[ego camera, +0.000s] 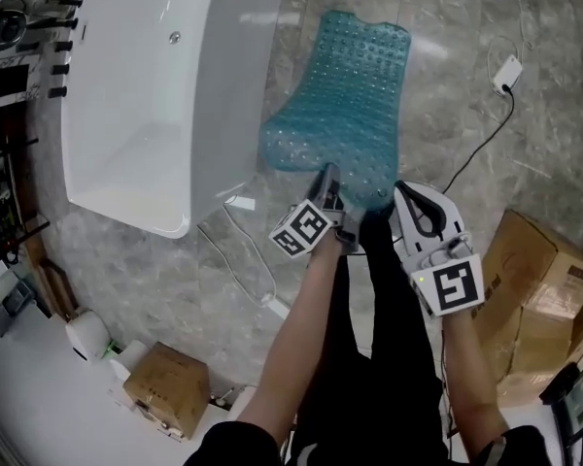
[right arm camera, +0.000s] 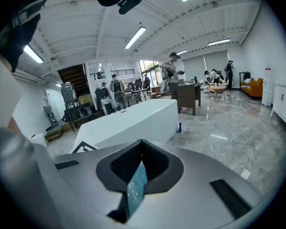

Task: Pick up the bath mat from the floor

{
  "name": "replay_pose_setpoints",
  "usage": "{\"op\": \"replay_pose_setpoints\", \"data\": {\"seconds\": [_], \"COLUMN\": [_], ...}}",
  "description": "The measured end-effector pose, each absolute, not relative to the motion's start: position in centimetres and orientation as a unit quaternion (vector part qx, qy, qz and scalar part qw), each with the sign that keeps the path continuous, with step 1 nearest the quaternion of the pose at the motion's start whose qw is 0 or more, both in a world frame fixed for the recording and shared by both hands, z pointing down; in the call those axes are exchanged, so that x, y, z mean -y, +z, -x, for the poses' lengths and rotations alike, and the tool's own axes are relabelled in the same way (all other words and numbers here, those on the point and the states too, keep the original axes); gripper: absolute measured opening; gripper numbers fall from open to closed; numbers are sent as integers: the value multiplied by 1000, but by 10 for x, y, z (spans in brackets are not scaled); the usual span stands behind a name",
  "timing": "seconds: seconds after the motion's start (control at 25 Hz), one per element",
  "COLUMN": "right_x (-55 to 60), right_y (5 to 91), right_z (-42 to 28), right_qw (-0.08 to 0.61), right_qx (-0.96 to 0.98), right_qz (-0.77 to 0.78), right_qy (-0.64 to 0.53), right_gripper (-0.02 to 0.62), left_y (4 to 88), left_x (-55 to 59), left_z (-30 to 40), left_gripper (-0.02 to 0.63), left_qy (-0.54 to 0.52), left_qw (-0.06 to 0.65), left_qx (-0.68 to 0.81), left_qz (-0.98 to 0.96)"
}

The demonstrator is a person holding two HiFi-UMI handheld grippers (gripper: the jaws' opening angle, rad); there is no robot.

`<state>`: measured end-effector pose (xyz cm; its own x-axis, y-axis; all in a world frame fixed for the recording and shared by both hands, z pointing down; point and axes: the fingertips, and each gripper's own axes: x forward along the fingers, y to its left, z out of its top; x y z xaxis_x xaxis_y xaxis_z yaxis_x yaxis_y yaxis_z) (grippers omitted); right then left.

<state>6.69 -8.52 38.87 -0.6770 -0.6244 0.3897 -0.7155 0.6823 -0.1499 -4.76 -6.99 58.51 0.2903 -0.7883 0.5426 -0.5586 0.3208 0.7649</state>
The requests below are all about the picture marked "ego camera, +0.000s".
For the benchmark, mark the person's black t-shirt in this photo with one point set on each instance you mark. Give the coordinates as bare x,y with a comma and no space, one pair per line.
233,447

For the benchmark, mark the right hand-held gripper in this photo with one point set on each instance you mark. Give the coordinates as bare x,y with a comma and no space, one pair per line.
454,284

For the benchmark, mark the black framed display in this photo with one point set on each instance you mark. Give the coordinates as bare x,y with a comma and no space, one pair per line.
578,396

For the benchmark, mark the person's black trousers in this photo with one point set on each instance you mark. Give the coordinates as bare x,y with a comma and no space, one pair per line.
379,357

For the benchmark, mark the marble pattern basin block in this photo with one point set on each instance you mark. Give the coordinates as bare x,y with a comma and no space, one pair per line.
10,83

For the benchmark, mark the white rimmed round basin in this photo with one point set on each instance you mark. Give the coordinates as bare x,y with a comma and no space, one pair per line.
5,29

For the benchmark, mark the person's right forearm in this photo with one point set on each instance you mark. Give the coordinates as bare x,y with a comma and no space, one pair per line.
471,381

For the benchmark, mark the white glossy platform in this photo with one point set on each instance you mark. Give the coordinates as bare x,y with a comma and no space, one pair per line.
53,406

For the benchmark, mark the teal rubber bath mat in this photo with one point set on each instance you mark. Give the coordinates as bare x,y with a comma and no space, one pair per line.
350,100

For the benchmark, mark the black metal rack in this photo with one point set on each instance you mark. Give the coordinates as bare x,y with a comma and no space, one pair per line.
5,187

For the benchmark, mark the brown wooden board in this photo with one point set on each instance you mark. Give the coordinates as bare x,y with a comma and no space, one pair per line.
56,287

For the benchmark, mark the small cardboard box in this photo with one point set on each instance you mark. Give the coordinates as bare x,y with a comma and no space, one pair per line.
167,386

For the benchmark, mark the white rounded dispenser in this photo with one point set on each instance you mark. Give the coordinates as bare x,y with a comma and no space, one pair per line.
87,333

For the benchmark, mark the black faucet knob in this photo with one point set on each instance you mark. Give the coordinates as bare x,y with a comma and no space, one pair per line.
63,46
60,69
57,91

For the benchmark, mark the person's left forearm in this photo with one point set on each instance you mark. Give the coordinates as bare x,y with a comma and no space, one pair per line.
296,342

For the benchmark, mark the large torn cardboard box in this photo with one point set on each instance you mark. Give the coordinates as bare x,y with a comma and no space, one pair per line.
524,279

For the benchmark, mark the white rectangular bathtub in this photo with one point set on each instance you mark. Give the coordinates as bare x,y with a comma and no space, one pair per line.
141,105

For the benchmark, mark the white power adapter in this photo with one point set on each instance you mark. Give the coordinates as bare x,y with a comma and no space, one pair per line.
507,73

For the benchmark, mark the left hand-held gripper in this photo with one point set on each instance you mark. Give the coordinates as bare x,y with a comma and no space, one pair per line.
311,226

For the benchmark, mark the grey metal fixture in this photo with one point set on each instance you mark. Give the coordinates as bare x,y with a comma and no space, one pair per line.
5,309

